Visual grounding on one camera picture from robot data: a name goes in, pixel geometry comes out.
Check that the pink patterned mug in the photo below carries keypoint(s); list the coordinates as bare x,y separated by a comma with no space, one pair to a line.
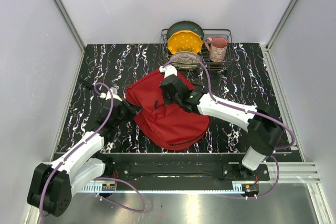
217,48

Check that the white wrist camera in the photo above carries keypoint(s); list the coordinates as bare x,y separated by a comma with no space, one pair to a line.
110,94
168,70

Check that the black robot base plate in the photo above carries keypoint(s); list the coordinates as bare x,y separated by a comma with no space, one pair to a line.
169,165

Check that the dark green plate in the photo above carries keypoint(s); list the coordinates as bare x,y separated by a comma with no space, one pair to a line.
185,25

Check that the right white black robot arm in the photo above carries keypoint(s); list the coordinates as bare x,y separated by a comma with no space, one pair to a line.
264,131

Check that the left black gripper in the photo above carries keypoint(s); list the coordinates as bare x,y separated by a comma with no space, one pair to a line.
134,108

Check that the yellow dotted plate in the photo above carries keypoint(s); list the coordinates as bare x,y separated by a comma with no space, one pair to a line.
184,40

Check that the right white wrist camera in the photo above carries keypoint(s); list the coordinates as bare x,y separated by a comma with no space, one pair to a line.
168,70

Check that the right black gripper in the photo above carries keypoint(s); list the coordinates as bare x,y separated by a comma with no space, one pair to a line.
167,102

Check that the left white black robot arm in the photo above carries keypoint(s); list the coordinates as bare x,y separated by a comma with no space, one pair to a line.
53,185

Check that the grey patterned small plate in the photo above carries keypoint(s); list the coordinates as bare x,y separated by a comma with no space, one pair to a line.
185,60

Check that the red student backpack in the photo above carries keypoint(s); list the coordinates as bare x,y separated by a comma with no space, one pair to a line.
167,126

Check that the aluminium frame rail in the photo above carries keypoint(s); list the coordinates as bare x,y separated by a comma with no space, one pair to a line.
69,23

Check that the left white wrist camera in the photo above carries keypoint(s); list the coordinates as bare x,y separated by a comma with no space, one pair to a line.
110,94

